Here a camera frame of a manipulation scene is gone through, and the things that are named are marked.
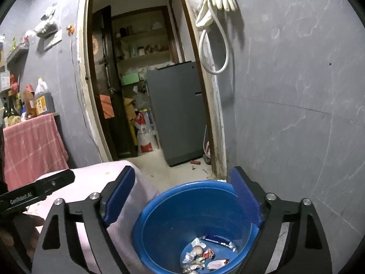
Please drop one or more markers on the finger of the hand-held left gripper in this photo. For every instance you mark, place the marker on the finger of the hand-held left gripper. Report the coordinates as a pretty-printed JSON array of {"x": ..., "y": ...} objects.
[{"x": 57, "y": 181}]

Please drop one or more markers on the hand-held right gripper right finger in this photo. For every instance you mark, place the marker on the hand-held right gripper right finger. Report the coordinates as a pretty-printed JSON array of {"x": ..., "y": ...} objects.
[{"x": 245, "y": 197}]

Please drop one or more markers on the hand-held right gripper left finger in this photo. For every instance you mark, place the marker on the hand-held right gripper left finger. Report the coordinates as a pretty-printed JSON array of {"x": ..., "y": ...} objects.
[{"x": 118, "y": 199}]

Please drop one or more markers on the blue snack bag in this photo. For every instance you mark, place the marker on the blue snack bag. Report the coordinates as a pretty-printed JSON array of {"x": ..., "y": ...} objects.
[{"x": 216, "y": 239}]

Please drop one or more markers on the blue plastic bucket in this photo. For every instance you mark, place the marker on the blue plastic bucket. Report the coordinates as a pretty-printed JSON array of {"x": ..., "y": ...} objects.
[{"x": 171, "y": 219}]

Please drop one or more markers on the red yellow snack wrapper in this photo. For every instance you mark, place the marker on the red yellow snack wrapper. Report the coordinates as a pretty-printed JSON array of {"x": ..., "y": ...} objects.
[{"x": 208, "y": 253}]

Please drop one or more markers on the pink white wrapper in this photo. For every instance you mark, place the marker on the pink white wrapper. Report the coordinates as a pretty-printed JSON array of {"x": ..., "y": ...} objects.
[{"x": 218, "y": 264}]

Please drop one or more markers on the silver white wrapper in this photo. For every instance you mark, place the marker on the silver white wrapper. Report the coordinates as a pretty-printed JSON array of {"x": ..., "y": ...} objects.
[{"x": 188, "y": 257}]

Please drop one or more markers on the person's left hand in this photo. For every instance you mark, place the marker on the person's left hand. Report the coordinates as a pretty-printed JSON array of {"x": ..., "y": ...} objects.
[{"x": 25, "y": 228}]

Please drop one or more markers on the pink floral blanket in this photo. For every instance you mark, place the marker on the pink floral blanket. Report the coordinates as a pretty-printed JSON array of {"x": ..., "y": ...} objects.
[{"x": 94, "y": 172}]

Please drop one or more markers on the pink checked cloth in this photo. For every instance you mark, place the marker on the pink checked cloth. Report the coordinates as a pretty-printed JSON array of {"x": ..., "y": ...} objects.
[{"x": 31, "y": 148}]

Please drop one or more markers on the dark wooden door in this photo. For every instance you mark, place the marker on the dark wooden door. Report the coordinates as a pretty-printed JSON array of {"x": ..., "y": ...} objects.
[{"x": 119, "y": 142}]

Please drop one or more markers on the pink slipper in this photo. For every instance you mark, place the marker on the pink slipper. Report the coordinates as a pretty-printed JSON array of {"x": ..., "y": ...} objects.
[{"x": 208, "y": 151}]

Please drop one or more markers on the red white sack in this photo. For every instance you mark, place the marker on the red white sack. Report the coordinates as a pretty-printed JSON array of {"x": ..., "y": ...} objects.
[{"x": 147, "y": 137}]

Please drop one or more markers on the large cooking oil jug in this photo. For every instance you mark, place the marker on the large cooking oil jug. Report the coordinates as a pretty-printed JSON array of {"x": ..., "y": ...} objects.
[{"x": 44, "y": 102}]

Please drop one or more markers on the dark sauce bottle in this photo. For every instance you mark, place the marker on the dark sauce bottle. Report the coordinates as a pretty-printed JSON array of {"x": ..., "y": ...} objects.
[
  {"x": 15, "y": 111},
  {"x": 7, "y": 114}
]

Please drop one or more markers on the yellow bag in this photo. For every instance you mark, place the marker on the yellow bag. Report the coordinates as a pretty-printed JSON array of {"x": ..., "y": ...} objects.
[{"x": 129, "y": 111}]

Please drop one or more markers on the orange paper sheet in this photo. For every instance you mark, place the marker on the orange paper sheet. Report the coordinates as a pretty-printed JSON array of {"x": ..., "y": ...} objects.
[{"x": 107, "y": 107}]

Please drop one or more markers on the grey refrigerator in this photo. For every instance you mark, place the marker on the grey refrigerator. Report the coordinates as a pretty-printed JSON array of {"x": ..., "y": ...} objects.
[{"x": 176, "y": 114}]

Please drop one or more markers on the green box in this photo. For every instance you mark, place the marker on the green box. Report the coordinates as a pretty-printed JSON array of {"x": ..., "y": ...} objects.
[{"x": 130, "y": 79}]

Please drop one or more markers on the sunflower door decoration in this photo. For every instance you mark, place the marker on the sunflower door decoration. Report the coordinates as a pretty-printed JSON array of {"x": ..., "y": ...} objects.
[{"x": 95, "y": 44}]

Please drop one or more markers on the hanging clear plastic bag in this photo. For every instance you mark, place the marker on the hanging clear plastic bag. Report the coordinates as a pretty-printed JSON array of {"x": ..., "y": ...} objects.
[{"x": 45, "y": 24}]

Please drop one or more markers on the wooden shelf unit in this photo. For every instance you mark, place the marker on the wooden shelf unit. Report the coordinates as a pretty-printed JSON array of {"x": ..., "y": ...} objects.
[{"x": 148, "y": 34}]

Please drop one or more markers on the cream door frame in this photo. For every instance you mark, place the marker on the cream door frame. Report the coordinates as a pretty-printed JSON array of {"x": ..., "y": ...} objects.
[{"x": 216, "y": 120}]

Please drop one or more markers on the grey wall shelf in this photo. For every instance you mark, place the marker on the grey wall shelf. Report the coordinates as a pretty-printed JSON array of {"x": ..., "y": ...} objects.
[{"x": 17, "y": 52}]

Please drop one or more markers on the white wall socket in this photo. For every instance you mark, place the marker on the white wall socket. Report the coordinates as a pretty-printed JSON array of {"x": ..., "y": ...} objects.
[{"x": 52, "y": 40}]

